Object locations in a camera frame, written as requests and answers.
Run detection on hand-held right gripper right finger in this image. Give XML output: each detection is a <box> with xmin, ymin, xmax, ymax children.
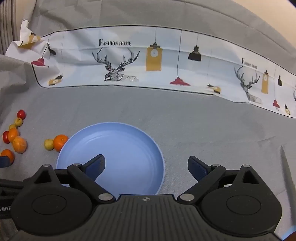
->
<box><xmin>177</xmin><ymin>156</ymin><xmax>275</xmax><ymax>205</ymax></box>

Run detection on white printed cloth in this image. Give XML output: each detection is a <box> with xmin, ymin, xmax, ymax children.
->
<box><xmin>5</xmin><ymin>20</ymin><xmax>296</xmax><ymax>119</ymax></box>

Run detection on blue plate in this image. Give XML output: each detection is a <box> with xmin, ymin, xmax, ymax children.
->
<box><xmin>56</xmin><ymin>122</ymin><xmax>165</xmax><ymax>195</ymax></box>

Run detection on grey ribbed curtain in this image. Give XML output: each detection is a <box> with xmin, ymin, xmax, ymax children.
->
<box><xmin>0</xmin><ymin>0</ymin><xmax>44</xmax><ymax>55</ymax></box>

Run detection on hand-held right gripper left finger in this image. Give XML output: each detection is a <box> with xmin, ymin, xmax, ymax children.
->
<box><xmin>24</xmin><ymin>154</ymin><xmax>116</xmax><ymax>205</ymax></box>

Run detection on mandarin orange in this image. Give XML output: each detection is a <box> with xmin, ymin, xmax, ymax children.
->
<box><xmin>0</xmin><ymin>149</ymin><xmax>15</xmax><ymax>165</ymax></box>
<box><xmin>53</xmin><ymin>135</ymin><xmax>69</xmax><ymax>152</ymax></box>
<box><xmin>8</xmin><ymin>128</ymin><xmax>19</xmax><ymax>143</ymax></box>
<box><xmin>12</xmin><ymin>136</ymin><xmax>27</xmax><ymax>154</ymax></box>

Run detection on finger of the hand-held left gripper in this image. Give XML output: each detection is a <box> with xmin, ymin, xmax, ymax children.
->
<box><xmin>0</xmin><ymin>156</ymin><xmax>11</xmax><ymax>169</ymax></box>

